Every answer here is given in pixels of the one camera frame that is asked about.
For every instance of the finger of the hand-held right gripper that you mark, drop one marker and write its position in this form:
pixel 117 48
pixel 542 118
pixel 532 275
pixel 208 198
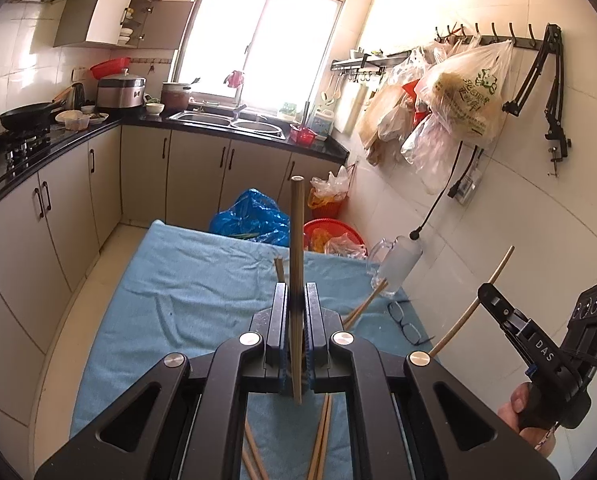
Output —
pixel 500 310

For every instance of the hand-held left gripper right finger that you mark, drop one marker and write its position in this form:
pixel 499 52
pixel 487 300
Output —
pixel 314 340

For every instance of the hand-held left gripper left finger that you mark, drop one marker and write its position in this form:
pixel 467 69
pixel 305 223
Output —
pixel 277 340

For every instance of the person's right hand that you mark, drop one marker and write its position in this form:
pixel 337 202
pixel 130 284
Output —
pixel 514 405

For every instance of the black eyeglasses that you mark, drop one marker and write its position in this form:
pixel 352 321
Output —
pixel 406 324

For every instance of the clear glass mug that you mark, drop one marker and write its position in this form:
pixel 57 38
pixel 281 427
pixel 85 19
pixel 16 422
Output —
pixel 398 265

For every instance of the large red plastic basket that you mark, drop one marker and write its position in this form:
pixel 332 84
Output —
pixel 323 227

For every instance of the blue towel tablecloth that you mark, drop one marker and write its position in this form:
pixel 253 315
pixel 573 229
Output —
pixel 178 285

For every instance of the blue plastic bag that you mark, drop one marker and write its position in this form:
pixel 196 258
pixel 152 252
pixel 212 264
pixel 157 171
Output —
pixel 253 217

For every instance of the orange bin with bag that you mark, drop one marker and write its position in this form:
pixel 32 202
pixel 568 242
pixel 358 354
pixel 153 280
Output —
pixel 328 192

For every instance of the clear plastic bag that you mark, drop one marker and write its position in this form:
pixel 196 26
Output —
pixel 431 155

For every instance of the beige lower cabinets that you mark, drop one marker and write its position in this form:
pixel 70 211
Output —
pixel 198 175

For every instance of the black kitchen countertop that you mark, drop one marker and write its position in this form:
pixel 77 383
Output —
pixel 323 147

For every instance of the small red basket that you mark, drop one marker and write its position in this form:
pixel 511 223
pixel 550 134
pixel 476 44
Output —
pixel 303 135

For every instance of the white detergent container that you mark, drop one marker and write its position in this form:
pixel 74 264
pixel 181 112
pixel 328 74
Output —
pixel 323 120

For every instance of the beige printed plastic bag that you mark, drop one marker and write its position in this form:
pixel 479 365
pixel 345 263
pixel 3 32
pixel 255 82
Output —
pixel 466 92

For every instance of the brown plastic bag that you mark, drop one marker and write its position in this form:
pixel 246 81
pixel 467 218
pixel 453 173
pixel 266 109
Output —
pixel 383 120

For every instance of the steel kitchen sink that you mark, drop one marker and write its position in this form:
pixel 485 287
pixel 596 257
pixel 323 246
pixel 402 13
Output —
pixel 213 119

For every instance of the green packet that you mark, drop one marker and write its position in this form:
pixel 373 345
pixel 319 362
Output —
pixel 288 110

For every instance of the steel sink faucet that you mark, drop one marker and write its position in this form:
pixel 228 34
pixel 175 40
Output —
pixel 239 105

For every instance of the small white bowl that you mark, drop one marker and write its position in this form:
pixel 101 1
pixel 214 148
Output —
pixel 154 107

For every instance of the brown cooking pot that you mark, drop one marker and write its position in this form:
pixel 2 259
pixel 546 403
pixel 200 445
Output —
pixel 175 96

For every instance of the pink cloth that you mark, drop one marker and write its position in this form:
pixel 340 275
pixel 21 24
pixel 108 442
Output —
pixel 234 78

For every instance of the steel rice cooker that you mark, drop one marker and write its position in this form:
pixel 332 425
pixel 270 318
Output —
pixel 121 91

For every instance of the kitchen window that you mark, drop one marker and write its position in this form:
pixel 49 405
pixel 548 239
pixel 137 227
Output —
pixel 268 35

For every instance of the steel kettle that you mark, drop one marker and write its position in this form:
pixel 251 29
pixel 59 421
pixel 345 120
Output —
pixel 78 93

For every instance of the black gas stove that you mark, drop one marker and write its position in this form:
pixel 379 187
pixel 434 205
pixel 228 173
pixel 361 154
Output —
pixel 18 152

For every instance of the red plastic basin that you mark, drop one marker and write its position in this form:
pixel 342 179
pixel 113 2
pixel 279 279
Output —
pixel 109 67

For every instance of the black frying pan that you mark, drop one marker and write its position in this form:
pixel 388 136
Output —
pixel 28 116

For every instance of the wall power socket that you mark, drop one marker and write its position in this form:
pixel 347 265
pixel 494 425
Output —
pixel 466 187

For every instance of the wall hook rail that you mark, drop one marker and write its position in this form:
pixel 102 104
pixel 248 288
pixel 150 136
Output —
pixel 518 40

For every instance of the metal wall rack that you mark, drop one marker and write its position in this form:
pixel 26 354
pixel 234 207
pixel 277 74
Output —
pixel 373 62

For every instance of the open wall cupboard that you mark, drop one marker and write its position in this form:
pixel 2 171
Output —
pixel 108 20

